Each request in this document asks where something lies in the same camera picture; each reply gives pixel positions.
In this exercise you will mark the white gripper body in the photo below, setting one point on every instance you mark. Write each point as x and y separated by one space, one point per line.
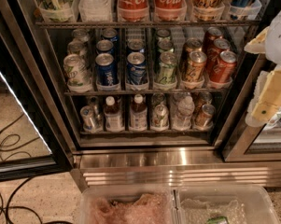
278 40

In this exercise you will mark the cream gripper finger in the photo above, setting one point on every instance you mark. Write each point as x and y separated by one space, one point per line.
267 95
257 44

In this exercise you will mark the blue pepsi can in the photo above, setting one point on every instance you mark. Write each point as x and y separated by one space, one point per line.
136 68
106 69

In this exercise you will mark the red can front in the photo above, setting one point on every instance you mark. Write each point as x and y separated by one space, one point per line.
224 67

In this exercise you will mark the orange gold can front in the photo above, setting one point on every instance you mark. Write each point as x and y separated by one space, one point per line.
194 66

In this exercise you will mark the gold bottle top shelf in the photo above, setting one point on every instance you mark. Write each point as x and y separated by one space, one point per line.
206 10

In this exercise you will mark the brown can bottom right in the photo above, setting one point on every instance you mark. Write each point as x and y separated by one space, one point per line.
204 118

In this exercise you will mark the green can bottom middle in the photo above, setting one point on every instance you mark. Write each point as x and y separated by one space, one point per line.
160 118

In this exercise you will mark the blue pepsi can second row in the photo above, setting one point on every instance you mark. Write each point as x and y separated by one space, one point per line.
135 45

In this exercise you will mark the blue pepsi can left front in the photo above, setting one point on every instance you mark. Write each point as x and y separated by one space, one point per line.
106 69

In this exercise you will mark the silver can bottom left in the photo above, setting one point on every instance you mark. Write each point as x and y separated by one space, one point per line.
91 121

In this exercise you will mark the white green can front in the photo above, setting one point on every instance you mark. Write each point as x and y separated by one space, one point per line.
75 68

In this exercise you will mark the glass fridge door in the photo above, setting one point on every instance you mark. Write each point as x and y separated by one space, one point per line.
30 143

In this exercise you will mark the red coca-cola bottle right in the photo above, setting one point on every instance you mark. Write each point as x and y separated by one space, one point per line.
167 10

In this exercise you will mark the red coca-cola bottle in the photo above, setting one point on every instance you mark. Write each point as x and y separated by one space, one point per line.
167 10
133 10

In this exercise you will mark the clear water bottle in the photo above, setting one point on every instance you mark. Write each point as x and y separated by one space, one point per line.
182 116
95 10

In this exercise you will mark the red coca-cola bottle left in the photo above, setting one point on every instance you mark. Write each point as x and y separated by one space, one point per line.
133 10

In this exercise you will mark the juice bottle white cap right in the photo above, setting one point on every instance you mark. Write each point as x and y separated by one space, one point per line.
138 113

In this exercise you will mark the juice bottle white cap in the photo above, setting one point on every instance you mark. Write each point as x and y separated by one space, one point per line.
113 115
138 113

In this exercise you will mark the clear bin with bubble wrap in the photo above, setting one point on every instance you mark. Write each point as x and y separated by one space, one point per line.
224 204

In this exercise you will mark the juice bottle white cap left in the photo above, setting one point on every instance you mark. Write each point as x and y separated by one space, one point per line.
113 115

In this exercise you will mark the clear water bottle top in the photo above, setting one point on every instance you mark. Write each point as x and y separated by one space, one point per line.
95 10

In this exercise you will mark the green white bottle top left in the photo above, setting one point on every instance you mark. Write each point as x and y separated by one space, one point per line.
57 10

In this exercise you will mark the clear bin with pink wrap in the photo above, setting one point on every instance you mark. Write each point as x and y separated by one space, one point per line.
135 204

